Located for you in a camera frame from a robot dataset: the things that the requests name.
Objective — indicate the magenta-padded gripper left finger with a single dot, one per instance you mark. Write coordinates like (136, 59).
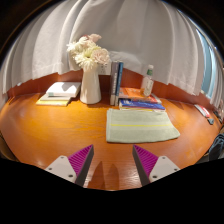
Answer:
(63, 166)

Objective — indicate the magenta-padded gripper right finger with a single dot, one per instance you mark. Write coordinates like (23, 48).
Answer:
(160, 166)

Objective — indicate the pale green towel yellow stripe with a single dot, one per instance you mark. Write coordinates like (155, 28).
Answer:
(140, 128)

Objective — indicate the dark bag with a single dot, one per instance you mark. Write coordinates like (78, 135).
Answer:
(218, 146)

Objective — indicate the blue flat book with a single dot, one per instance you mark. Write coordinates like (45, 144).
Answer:
(140, 104)

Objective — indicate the yellow flat book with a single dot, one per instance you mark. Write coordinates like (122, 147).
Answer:
(51, 101)

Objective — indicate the small dark grey object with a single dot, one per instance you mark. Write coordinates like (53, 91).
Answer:
(211, 121)

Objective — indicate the red and white packet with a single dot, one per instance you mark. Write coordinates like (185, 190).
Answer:
(202, 110)

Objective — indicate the white flat book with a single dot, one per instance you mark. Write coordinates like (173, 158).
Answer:
(63, 88)

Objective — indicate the orange and red flat book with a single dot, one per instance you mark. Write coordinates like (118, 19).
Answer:
(131, 93)

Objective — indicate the clear bottle green label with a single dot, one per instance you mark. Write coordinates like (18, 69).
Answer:
(147, 85)

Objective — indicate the white ceramic vase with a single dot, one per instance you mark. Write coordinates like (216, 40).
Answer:
(90, 88)

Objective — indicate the white and pink flower bouquet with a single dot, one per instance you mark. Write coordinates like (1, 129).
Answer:
(88, 53)

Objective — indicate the white curtain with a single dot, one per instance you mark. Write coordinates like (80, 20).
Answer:
(133, 33)

